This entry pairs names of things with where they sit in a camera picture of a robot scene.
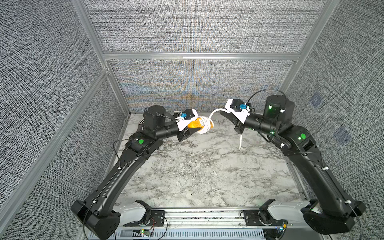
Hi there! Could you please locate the orange power strip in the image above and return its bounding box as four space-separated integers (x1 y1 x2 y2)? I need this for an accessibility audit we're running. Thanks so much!
188 116 214 132

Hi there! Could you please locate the white power cord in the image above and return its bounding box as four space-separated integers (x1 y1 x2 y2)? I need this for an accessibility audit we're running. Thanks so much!
197 107 244 151

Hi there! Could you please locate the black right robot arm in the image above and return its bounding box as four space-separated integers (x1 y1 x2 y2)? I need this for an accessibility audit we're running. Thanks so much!
221 95 366 235

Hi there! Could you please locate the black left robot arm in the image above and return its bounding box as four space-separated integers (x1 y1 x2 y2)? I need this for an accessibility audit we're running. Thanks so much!
71 105 199 240

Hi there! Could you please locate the white patterned bowl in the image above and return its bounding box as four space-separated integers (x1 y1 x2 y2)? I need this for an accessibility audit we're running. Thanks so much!
138 117 145 126

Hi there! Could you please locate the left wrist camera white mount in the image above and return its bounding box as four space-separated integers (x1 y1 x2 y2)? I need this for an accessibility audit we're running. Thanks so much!
175 109 199 132

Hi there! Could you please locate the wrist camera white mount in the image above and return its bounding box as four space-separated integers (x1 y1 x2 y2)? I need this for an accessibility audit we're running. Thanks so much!
175 109 199 132
225 99 251 124

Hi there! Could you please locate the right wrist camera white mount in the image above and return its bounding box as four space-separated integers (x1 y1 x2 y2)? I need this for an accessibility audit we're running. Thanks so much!
225 99 251 124

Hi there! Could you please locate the aluminium front rail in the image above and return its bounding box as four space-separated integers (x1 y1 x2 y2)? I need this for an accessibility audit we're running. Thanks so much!
104 207 328 230

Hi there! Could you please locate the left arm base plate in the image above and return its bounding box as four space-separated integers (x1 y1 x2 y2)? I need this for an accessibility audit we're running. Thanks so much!
121 200 166 227

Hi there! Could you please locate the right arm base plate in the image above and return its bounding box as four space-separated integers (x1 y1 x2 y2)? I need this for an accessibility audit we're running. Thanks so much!
240 199 287 227

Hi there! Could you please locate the white slotted cable duct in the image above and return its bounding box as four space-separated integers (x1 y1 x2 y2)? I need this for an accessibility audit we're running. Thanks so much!
109 229 268 240

